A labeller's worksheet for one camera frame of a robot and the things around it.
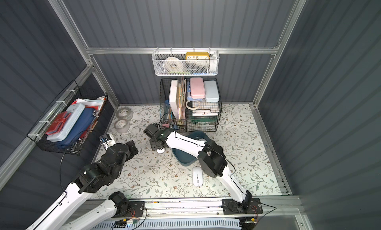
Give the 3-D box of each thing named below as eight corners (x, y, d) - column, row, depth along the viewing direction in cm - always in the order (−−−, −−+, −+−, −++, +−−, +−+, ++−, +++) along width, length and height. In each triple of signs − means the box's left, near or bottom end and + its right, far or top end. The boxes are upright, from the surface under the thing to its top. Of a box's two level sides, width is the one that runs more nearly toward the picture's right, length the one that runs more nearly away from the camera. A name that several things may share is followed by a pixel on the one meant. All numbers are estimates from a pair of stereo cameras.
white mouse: (192, 186, 82) (192, 185, 81) (192, 168, 89) (192, 166, 87) (203, 186, 82) (203, 185, 81) (202, 168, 89) (202, 166, 87)
